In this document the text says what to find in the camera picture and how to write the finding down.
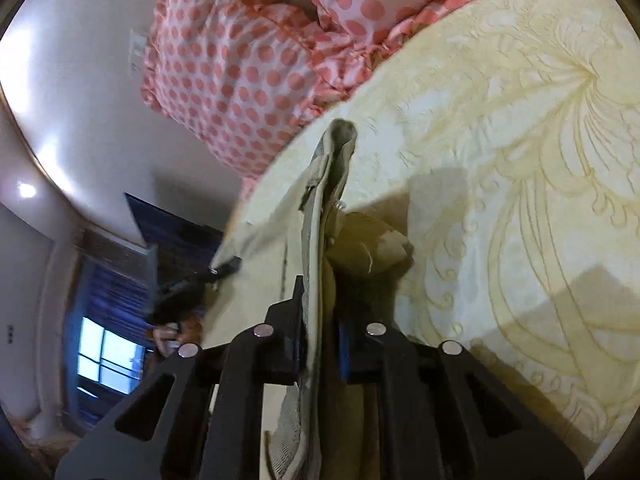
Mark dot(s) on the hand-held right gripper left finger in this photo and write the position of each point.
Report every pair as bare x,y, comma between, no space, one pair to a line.
299,355

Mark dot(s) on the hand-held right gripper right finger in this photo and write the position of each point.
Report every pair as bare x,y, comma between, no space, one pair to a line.
344,356

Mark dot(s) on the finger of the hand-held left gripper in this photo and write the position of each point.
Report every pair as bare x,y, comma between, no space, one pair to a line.
226,267

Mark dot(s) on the beige pants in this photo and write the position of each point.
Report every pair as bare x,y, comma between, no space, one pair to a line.
320,240

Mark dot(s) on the person's left hand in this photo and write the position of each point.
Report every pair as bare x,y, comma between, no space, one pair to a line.
171,336

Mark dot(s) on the dark blue board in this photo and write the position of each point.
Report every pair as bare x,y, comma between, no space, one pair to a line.
170,232

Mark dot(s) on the blue curtain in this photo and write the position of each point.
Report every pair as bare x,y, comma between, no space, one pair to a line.
102,287

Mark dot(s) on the window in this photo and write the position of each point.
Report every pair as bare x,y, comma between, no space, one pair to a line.
107,355

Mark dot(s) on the round ceiling light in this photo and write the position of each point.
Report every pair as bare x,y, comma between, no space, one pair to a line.
26,190

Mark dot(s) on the yellow floral bed sheet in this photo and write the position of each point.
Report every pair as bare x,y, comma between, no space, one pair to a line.
500,170

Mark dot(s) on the small dark wall socket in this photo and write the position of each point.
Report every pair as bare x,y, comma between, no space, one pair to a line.
10,334

